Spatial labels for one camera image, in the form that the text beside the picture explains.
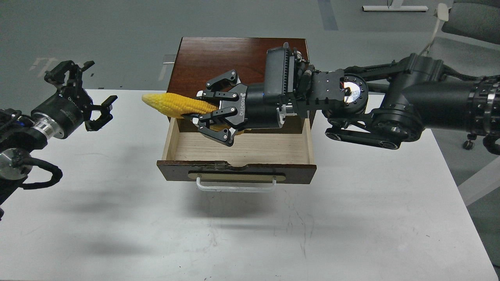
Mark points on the dark wooden cabinet box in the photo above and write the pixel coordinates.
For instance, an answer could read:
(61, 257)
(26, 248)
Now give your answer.
(200, 59)

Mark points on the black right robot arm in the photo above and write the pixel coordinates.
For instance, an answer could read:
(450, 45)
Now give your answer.
(380, 106)

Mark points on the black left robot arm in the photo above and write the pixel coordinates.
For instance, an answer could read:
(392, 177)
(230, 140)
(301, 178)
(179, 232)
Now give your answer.
(21, 134)

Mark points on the yellow corn cob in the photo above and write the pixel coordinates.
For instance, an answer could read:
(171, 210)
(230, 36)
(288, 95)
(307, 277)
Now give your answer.
(175, 105)

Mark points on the white desk base bar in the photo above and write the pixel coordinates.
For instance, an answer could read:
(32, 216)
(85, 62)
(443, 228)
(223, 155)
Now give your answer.
(395, 5)

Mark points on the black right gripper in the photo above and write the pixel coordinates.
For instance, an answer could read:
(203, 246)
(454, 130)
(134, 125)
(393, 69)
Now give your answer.
(256, 107)

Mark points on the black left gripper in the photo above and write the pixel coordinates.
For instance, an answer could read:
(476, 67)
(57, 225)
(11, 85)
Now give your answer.
(60, 111)

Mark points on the grey office chair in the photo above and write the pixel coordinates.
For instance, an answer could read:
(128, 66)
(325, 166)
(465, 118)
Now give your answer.
(466, 38)

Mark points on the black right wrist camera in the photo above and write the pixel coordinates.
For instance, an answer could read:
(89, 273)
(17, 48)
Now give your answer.
(279, 71)

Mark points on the wooden drawer with white handle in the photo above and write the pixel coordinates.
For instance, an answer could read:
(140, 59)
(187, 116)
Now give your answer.
(257, 156)

